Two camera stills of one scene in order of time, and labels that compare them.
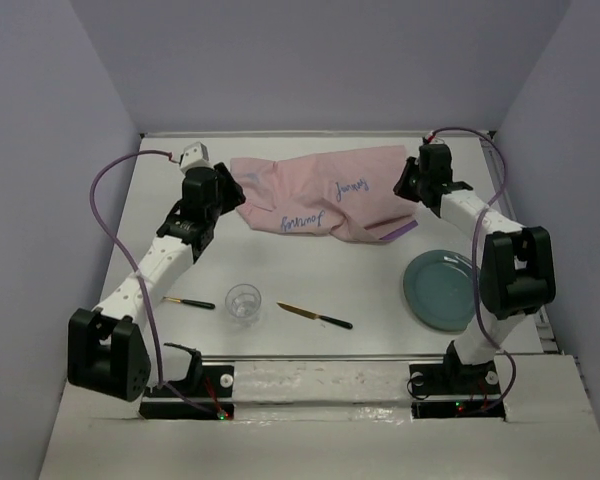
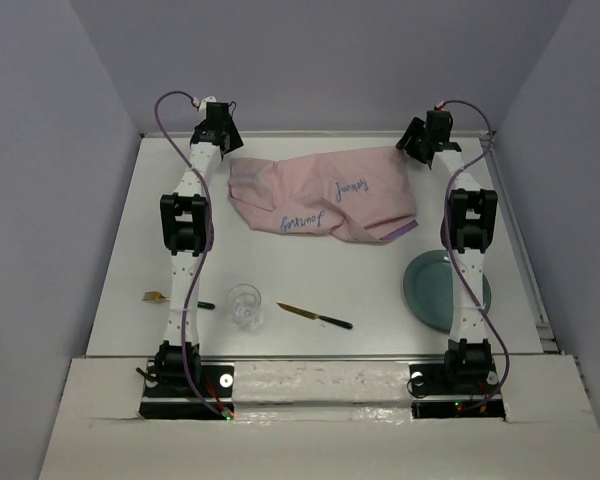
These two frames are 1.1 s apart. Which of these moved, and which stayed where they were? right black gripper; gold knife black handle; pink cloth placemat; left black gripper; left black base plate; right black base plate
Moved: right black gripper; left black gripper
Stayed: left black base plate; pink cloth placemat; right black base plate; gold knife black handle
